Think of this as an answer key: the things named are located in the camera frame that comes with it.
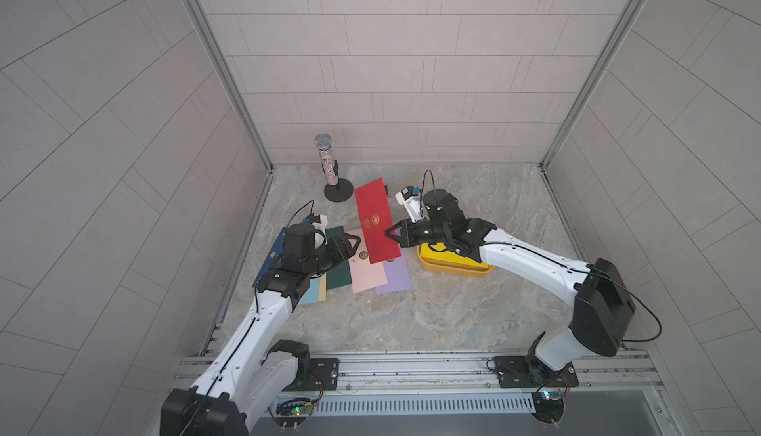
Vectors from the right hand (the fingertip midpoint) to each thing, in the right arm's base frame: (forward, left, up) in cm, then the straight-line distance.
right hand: (385, 235), depth 75 cm
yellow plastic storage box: (-3, -18, -15) cm, 24 cm away
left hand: (+1, +7, -4) cm, 8 cm away
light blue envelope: (-6, +23, -20) cm, 31 cm away
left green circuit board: (-34, +23, -16) cm, 44 cm away
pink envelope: (-1, +8, -19) cm, 21 cm away
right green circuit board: (-36, -36, -22) cm, 55 cm away
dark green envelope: (-2, +15, -17) cm, 22 cm away
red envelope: (+5, +2, +2) cm, 5 cm away
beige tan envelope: (-5, +20, -18) cm, 27 cm away
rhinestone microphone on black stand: (+31, +18, -16) cm, 39 cm away
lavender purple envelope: (-2, -2, -20) cm, 20 cm away
